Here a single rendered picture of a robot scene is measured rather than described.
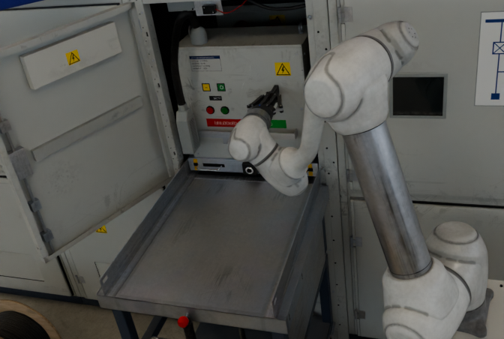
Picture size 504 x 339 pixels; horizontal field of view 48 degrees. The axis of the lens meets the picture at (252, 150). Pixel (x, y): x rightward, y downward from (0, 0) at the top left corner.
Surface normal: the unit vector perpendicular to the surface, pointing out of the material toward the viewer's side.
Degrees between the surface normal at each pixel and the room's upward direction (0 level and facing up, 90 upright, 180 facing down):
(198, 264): 0
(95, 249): 90
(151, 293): 0
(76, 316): 0
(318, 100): 83
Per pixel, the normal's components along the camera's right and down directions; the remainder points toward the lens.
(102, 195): 0.75, 0.24
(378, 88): 0.73, 0.04
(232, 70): -0.29, 0.51
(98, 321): -0.13, -0.86
